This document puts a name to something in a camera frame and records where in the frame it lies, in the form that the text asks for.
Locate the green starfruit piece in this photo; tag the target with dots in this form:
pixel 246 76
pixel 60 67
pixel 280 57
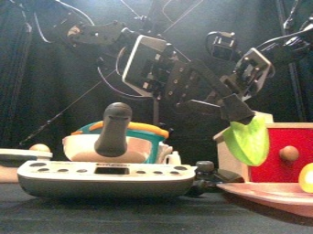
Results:
pixel 246 143

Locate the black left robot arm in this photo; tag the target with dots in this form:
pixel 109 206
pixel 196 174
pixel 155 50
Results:
pixel 98 35

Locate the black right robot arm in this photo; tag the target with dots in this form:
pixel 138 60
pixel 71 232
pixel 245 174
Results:
pixel 293 44

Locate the pink square plate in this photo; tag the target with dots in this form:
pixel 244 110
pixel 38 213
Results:
pixel 273 195

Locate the teal basket orange rim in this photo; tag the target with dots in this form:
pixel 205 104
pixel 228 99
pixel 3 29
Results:
pixel 157 137

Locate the red wooden box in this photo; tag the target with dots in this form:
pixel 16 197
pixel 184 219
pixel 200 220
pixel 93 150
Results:
pixel 281 137

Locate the small white toy bottle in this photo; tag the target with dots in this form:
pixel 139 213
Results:
pixel 174 158

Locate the black round toy object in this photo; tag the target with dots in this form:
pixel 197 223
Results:
pixel 205 166

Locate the yellow toy banana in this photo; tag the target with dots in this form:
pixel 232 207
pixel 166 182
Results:
pixel 308 178

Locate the white toy kitchen scale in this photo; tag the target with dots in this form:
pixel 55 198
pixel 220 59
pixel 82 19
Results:
pixel 106 181

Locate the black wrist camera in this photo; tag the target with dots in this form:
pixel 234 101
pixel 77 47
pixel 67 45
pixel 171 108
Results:
pixel 222 50

